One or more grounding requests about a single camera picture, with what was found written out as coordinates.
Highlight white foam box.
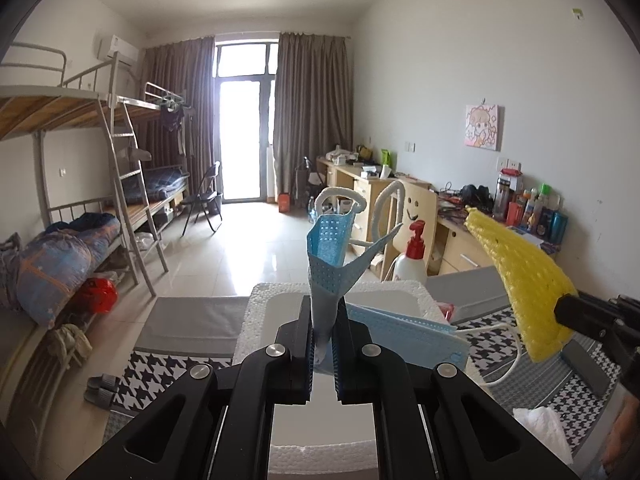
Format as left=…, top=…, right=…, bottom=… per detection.
left=231, top=280, right=453, bottom=478

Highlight pale crumpled cloth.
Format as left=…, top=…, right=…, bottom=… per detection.
left=514, top=406, right=573, bottom=467

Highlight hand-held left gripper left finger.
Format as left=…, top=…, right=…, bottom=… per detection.
left=65, top=295, right=315, bottom=480

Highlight light wooden desk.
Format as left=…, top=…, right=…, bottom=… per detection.
left=434, top=192, right=561, bottom=278
left=316, top=156, right=433, bottom=221

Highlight wooden smiley face chair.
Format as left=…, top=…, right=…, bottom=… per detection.
left=381, top=178, right=441, bottom=281

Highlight white air conditioner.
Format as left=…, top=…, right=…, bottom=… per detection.
left=96, top=35, right=138, bottom=66

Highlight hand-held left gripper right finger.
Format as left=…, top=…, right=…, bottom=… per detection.
left=333, top=304, right=576, bottom=480

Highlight glass balcony door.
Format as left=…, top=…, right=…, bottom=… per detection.
left=215, top=40, right=279, bottom=204

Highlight dark hanging garment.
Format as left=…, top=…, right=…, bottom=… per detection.
left=160, top=104, right=187, bottom=134

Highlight brown curtain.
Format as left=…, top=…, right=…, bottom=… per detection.
left=139, top=35, right=217, bottom=203
left=274, top=31, right=355, bottom=192

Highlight dark blue plaid mattress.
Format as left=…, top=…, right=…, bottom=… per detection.
left=122, top=166, right=191, bottom=206

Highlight houndstooth table mat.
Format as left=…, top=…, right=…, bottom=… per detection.
left=102, top=266, right=640, bottom=480

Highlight white red pump bottle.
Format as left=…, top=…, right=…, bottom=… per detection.
left=391, top=220, right=429, bottom=286

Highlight blue orange quilt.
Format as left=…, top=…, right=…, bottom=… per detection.
left=15, top=212, right=122, bottom=330

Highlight beige crumpled clothes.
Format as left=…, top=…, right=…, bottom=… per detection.
left=47, top=324, right=94, bottom=368

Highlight person's right hand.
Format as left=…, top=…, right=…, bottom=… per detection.
left=606, top=397, right=640, bottom=466

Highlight black headphones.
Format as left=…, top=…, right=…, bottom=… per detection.
left=460, top=185, right=494, bottom=207

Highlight grey metal bunk bed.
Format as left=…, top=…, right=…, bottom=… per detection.
left=0, top=42, right=171, bottom=411
left=107, top=81, right=194, bottom=233

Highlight grey slipper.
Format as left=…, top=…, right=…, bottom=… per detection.
left=86, top=374, right=122, bottom=393
left=83, top=390, right=117, bottom=410

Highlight cluster of toiletry bottles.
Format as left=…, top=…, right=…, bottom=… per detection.
left=492, top=167, right=569, bottom=242

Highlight blue face mask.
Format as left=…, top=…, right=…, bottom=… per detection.
left=306, top=180, right=407, bottom=366
left=347, top=302, right=523, bottom=386

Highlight red plastic bag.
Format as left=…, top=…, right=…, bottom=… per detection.
left=80, top=277, right=119, bottom=315

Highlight black folding chair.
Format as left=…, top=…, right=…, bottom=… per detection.
left=180, top=161, right=224, bottom=236

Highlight pink cartoon wall poster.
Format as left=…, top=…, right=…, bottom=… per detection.
left=465, top=104, right=502, bottom=151

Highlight printed paper sheets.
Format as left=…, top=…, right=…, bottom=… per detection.
left=502, top=224, right=546, bottom=247

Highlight yellow foam net sleeve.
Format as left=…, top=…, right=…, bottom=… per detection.
left=464, top=205, right=580, bottom=365

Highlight black metal trolley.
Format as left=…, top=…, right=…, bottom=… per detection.
left=296, top=156, right=322, bottom=206

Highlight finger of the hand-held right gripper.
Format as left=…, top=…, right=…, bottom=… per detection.
left=554, top=294, right=624, bottom=344

